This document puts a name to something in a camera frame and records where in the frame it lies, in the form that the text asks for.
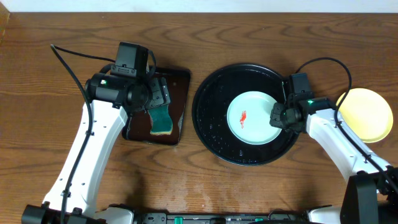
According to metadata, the green scouring sponge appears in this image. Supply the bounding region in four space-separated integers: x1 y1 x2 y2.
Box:
148 105 173 136

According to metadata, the light blue plate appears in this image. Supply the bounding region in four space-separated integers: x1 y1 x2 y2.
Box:
226 91 282 145

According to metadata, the yellow plate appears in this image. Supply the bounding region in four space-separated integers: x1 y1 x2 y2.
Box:
339 88 394 143

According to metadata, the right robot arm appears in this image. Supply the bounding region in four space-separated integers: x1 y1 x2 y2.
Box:
270 98 397 223

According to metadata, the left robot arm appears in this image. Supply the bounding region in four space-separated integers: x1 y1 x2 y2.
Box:
21 73 170 223

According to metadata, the black rectangular tray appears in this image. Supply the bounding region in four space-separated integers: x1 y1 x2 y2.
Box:
122 68 190 146

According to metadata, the round black tray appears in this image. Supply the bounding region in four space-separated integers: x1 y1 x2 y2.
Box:
192 63 299 166

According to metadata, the right black cable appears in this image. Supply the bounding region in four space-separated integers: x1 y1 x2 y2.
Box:
294 57 398 194

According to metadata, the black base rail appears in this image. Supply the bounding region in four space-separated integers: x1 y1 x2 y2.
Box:
102 203 343 224

